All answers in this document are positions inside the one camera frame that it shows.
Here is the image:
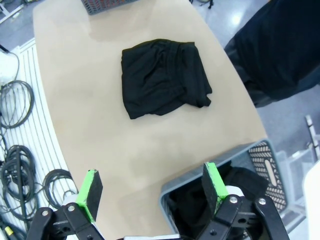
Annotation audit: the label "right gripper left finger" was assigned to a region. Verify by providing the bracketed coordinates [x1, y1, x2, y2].
[25, 168, 104, 240]

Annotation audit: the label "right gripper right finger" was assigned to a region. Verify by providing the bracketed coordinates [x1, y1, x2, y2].
[197, 161, 291, 240]

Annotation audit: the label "black buttoned cargo bottoms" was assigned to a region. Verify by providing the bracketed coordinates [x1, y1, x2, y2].
[169, 166, 270, 240]

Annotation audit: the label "black plain shorts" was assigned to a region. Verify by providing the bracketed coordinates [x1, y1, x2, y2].
[120, 38, 214, 121]

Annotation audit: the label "grey plastic lattice basket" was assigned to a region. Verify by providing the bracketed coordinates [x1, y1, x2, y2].
[80, 0, 141, 17]
[158, 139, 293, 240]

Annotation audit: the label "clear storage box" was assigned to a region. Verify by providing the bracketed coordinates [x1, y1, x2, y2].
[273, 149, 315, 221]

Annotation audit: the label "person in black T-shirt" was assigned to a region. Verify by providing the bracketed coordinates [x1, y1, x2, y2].
[223, 0, 320, 109]

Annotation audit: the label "black coiled cable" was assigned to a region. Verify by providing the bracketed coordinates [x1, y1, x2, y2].
[41, 168, 76, 211]
[1, 144, 39, 221]
[0, 79, 35, 130]

